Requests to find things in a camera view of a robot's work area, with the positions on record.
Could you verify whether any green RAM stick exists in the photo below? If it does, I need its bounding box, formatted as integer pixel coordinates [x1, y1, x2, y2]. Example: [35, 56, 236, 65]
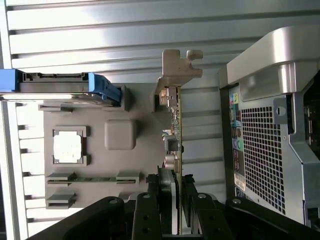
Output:
[47, 176, 138, 183]

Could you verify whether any blue disk caddy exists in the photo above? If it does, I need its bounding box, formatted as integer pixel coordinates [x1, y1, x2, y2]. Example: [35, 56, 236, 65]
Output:
[0, 68, 121, 105]

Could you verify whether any open black PC case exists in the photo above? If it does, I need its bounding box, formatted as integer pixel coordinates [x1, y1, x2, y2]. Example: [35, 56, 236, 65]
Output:
[217, 26, 320, 230]

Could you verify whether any silver CPU chip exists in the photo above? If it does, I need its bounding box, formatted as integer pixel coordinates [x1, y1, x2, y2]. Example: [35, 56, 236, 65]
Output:
[53, 129, 83, 163]

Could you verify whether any silver hard disk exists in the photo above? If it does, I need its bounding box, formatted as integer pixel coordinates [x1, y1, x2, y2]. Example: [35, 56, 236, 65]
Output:
[0, 71, 107, 109]

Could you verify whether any grey plastic parts rack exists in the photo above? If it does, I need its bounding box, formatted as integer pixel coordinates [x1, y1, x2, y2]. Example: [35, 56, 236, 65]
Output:
[37, 83, 181, 211]

